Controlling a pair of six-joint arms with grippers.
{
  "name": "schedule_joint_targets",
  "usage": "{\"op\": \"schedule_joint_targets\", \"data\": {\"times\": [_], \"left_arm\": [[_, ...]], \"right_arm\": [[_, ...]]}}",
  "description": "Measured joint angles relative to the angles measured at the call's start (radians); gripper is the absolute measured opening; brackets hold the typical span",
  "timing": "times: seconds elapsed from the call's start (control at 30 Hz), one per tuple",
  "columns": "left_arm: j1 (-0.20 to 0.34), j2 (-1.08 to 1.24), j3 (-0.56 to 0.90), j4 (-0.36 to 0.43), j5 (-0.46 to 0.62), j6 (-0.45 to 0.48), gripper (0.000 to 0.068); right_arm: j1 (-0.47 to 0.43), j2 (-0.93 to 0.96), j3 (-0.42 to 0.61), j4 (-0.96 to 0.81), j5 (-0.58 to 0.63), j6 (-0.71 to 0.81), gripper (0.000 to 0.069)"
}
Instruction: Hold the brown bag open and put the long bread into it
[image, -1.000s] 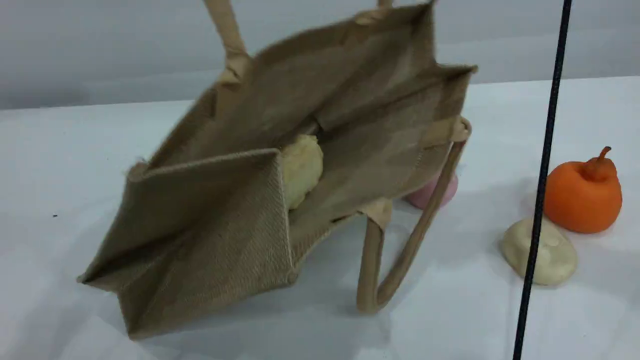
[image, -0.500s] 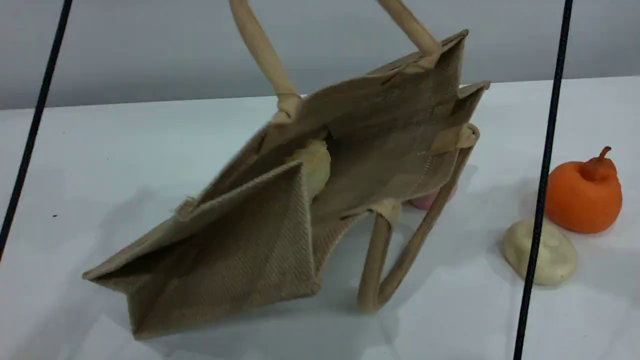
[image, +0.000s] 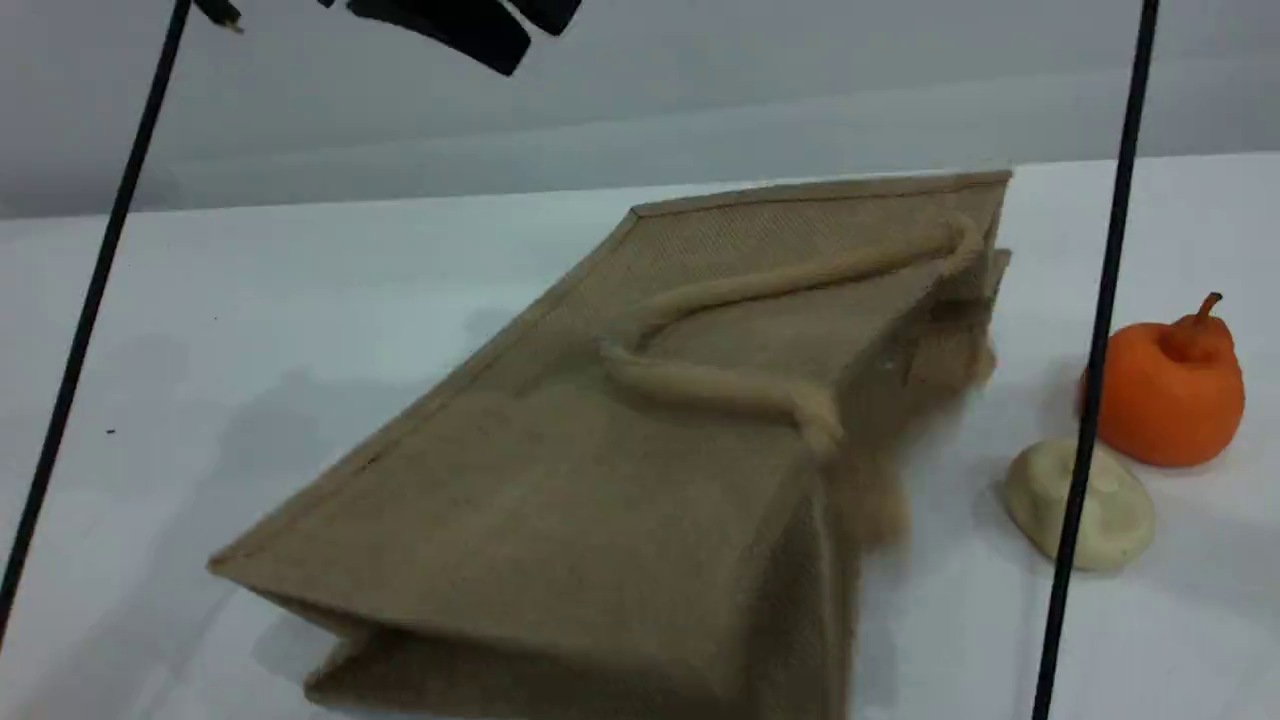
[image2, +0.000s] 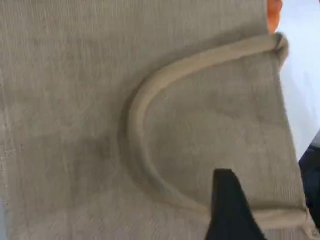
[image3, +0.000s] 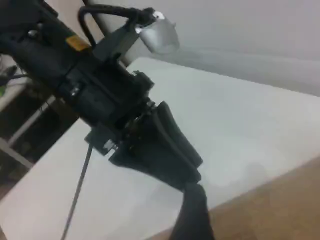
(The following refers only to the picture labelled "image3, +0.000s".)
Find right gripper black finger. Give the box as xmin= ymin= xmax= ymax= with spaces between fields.
xmin=170 ymin=183 xmax=216 ymax=240

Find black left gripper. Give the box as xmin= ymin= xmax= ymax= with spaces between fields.
xmin=59 ymin=57 xmax=203 ymax=191

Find brown burlap tote bag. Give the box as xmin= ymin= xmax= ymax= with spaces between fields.
xmin=157 ymin=157 xmax=320 ymax=240

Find thin black hanging cable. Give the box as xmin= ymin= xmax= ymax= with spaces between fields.
xmin=60 ymin=142 xmax=94 ymax=240

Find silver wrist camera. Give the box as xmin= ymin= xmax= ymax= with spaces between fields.
xmin=139 ymin=11 xmax=180 ymax=55

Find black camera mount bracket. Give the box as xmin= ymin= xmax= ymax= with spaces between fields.
xmin=94 ymin=23 xmax=141 ymax=65

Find thick black camera cable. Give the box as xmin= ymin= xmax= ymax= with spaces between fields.
xmin=77 ymin=5 xmax=157 ymax=48

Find white metal frame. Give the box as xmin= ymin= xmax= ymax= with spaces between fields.
xmin=0 ymin=82 xmax=76 ymax=171

